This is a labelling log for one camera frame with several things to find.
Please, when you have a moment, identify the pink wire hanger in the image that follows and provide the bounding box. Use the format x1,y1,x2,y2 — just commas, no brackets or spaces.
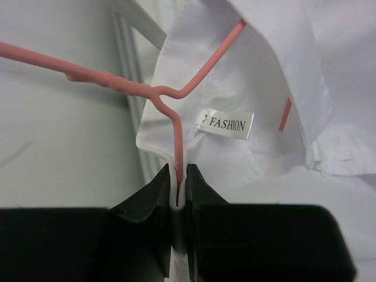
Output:
0,19,293,206

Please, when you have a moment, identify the aluminium frame rail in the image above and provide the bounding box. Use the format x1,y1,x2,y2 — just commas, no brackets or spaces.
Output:
111,0,168,183

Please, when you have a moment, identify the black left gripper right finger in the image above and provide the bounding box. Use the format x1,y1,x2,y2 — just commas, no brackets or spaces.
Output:
186,164,357,281

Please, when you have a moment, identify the white shirt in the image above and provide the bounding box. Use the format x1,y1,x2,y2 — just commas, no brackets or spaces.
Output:
0,0,376,282

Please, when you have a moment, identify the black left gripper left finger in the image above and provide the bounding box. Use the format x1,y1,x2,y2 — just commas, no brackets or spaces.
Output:
1,166,171,281

